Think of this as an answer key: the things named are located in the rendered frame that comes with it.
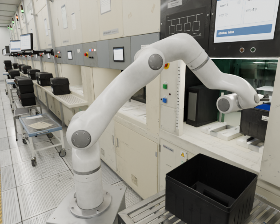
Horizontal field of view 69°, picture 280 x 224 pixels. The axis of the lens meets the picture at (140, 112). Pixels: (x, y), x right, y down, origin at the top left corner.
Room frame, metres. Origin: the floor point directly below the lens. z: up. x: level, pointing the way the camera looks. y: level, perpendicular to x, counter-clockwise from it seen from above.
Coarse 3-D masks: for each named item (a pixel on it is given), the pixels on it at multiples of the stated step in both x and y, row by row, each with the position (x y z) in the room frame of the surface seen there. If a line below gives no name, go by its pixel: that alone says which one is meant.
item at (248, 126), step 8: (256, 88) 1.15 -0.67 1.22; (264, 88) 1.13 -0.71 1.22; (272, 88) 1.12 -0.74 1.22; (248, 112) 1.12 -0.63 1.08; (256, 112) 1.08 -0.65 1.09; (264, 112) 1.05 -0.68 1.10; (240, 120) 1.16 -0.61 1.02; (248, 120) 1.12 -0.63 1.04; (256, 120) 1.08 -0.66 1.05; (264, 120) 1.05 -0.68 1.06; (240, 128) 1.16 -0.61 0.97; (248, 128) 1.12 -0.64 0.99; (256, 128) 1.08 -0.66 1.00; (264, 128) 1.04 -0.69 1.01; (256, 136) 1.08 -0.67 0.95; (264, 136) 1.04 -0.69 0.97
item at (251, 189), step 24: (192, 168) 0.89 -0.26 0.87; (216, 168) 0.86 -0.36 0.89; (240, 168) 0.78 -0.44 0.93; (168, 192) 0.73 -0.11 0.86; (192, 192) 0.64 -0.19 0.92; (216, 192) 0.83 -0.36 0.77; (240, 192) 0.77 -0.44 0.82; (192, 216) 0.64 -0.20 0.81; (216, 216) 0.57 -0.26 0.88; (240, 216) 0.63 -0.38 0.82
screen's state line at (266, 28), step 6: (264, 24) 0.90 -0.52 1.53; (270, 24) 0.88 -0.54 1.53; (222, 30) 1.06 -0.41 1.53; (228, 30) 1.03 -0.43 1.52; (234, 30) 1.01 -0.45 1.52; (240, 30) 0.99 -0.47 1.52; (246, 30) 0.96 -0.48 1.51; (252, 30) 0.94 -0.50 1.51; (258, 30) 0.92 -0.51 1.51; (264, 30) 0.90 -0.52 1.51; (270, 30) 0.88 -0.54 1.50; (216, 36) 1.09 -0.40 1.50; (222, 36) 1.06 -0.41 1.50
